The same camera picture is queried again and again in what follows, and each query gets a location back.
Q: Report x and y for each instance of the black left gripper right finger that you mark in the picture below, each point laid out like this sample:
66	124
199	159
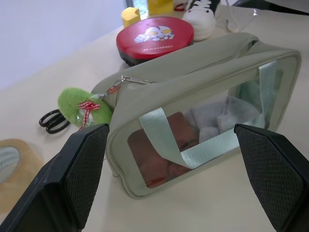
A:
272	174

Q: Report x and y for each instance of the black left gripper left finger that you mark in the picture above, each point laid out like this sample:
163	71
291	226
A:
60	178

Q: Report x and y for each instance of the pale green zip pouch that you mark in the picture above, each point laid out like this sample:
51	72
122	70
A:
193	79

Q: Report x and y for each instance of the roll of brown tape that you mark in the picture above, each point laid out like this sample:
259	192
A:
17	162

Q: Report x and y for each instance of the white black sneaker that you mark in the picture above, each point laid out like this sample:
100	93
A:
200	18

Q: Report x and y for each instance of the yellow foam block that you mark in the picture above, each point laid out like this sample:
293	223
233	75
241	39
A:
159	7
130	15

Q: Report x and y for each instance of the red item behind sneaker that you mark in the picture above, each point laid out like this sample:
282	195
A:
179	6

